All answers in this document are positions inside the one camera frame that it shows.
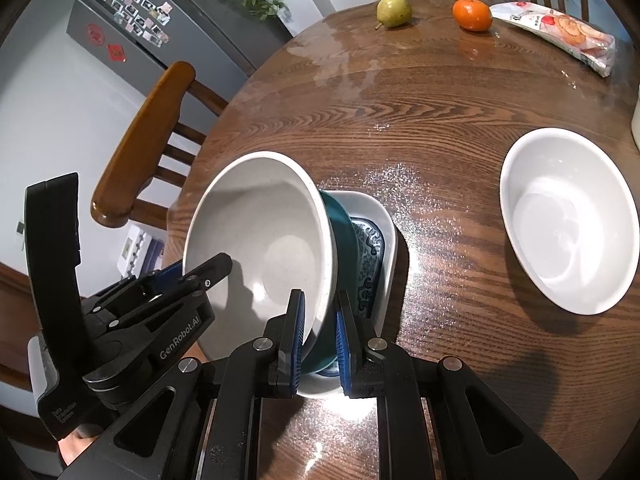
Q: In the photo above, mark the white round bowl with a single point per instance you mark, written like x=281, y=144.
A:
x=560, y=220

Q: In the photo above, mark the green pear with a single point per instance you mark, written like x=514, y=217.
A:
x=395, y=11

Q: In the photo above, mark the large speckled grey bowl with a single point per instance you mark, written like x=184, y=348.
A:
x=260, y=240

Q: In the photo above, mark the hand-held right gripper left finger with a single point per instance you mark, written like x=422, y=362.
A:
x=295, y=345

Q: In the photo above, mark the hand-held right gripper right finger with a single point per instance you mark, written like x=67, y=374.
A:
x=345, y=345

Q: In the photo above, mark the blue square plate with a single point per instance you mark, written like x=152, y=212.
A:
x=340, y=230

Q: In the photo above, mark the orange mandarin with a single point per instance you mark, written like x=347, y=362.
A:
x=472, y=15

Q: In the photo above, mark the grey fridge with magnets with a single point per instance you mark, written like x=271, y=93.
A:
x=200, y=25

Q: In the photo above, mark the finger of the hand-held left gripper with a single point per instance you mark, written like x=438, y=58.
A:
x=165, y=272
x=212, y=267

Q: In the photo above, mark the white boxes on floor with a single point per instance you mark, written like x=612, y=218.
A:
x=137, y=250

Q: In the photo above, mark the white straight-sided deep bowl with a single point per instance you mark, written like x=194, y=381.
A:
x=636, y=127

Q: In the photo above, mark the white blue patterned rectangular plate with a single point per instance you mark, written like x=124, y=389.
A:
x=380, y=260

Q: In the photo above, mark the clear snack packet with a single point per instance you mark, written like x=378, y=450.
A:
x=560, y=27

